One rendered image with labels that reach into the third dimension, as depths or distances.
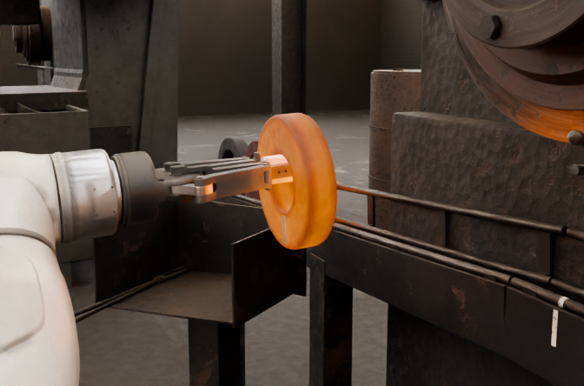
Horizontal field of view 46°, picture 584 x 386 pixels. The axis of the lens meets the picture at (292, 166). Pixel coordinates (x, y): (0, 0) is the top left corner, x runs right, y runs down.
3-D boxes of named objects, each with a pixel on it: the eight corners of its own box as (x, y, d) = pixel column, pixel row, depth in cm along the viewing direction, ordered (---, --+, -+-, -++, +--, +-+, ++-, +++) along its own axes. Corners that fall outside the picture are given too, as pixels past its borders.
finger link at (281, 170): (252, 166, 76) (262, 170, 73) (293, 161, 78) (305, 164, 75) (253, 180, 76) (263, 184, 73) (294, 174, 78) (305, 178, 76)
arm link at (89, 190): (66, 254, 65) (129, 243, 67) (56, 159, 63) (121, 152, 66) (55, 232, 73) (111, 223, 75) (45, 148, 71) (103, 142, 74)
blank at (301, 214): (275, 114, 86) (250, 116, 85) (332, 110, 72) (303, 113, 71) (285, 236, 88) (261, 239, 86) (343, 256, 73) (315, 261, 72)
